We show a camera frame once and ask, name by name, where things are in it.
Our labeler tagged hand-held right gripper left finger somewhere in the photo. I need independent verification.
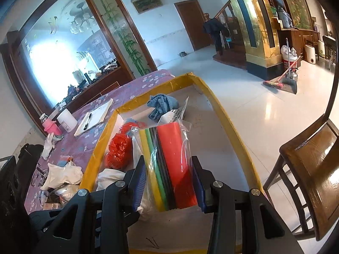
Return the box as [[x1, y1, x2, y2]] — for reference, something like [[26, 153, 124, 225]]
[[34, 155, 147, 254]]

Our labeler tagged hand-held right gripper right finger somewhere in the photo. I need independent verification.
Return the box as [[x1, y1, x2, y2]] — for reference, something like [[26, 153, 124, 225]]
[[191, 156, 305, 254]]

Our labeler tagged white plastic bag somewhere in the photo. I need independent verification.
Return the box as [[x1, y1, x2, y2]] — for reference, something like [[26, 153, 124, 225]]
[[96, 168, 128, 192]]

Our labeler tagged pack of coloured sheets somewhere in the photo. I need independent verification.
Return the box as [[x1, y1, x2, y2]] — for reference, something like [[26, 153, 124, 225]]
[[132, 119, 200, 214]]

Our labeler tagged yellow cardboard tray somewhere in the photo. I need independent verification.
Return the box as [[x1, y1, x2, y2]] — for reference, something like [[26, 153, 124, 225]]
[[79, 72, 264, 254]]

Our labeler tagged white dotted tissue pack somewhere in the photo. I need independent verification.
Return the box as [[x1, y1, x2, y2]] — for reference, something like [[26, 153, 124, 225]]
[[158, 97, 190, 126]]

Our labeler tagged blue towel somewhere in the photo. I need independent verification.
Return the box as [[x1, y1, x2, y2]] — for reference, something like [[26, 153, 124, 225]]
[[147, 94, 180, 120]]

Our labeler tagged shiny plastic packet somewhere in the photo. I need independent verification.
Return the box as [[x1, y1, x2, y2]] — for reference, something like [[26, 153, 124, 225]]
[[42, 185, 80, 211]]

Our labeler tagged white glove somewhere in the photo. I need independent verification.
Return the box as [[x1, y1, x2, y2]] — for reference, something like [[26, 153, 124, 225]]
[[41, 133, 64, 161]]

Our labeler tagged black pen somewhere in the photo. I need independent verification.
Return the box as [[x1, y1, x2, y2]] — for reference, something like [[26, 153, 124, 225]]
[[83, 113, 93, 131]]

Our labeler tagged white notebook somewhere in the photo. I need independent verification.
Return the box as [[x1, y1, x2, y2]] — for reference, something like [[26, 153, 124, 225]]
[[74, 98, 114, 137]]

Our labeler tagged pink water bottle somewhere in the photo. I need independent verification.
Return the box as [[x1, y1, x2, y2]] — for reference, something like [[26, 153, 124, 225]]
[[39, 113, 63, 136]]

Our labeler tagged white plastic jar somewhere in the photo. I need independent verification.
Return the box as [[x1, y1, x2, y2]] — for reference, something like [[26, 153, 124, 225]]
[[57, 108, 78, 133]]

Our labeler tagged wooden sideboard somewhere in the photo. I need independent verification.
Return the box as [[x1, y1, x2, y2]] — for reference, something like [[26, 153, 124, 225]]
[[50, 58, 134, 118]]

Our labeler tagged brown wooden chair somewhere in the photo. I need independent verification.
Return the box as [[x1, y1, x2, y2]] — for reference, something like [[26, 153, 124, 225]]
[[263, 58, 339, 242]]

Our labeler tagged row of small ornaments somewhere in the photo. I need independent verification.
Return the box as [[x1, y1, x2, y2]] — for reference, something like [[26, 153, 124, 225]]
[[57, 61, 119, 106]]

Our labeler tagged pink broom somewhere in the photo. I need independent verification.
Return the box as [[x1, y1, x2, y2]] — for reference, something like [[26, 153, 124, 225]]
[[263, 55, 301, 90]]

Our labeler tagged grey dustpan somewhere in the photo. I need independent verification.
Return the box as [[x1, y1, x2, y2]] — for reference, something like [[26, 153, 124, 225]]
[[280, 38, 298, 95]]

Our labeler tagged wooden staircase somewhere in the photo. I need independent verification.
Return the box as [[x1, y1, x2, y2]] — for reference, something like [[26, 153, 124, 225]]
[[212, 0, 249, 71]]

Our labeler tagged bamboo print glass panel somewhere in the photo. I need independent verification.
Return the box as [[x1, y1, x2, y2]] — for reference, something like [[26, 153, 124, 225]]
[[84, 0, 152, 77]]

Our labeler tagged person in dark clothes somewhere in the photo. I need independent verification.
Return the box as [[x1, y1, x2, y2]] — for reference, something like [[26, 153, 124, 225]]
[[203, 12, 228, 57]]

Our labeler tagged red white bucket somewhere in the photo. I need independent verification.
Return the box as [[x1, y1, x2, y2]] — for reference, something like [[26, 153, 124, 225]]
[[280, 45, 300, 71]]

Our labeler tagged brown wooden door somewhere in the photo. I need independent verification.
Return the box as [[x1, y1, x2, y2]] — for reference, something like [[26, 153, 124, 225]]
[[174, 0, 213, 51]]

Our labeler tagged golden pillar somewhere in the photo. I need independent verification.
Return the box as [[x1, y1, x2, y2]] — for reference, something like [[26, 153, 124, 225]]
[[219, 0, 283, 81]]

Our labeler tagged wooden cabinet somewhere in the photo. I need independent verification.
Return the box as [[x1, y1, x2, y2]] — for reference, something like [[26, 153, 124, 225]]
[[272, 16, 321, 62]]

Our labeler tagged grey thermos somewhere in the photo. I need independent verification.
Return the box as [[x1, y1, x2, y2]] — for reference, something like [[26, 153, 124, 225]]
[[280, 7, 292, 29]]

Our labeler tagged framed wall picture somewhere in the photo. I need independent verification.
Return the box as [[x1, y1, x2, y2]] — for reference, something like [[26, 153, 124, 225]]
[[132, 0, 163, 14]]

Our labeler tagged large green wall painting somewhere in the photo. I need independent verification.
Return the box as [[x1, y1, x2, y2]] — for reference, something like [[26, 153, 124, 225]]
[[275, 0, 313, 30]]

